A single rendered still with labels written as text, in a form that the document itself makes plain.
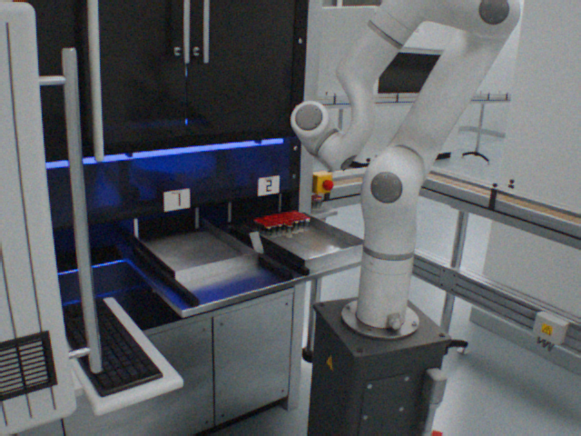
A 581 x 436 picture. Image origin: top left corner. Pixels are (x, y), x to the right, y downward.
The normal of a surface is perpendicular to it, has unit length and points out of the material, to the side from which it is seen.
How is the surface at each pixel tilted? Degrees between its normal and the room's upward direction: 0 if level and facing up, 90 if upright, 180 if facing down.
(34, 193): 90
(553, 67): 90
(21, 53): 90
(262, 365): 90
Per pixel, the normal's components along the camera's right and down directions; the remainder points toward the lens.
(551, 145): -0.80, 0.16
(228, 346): 0.60, 0.29
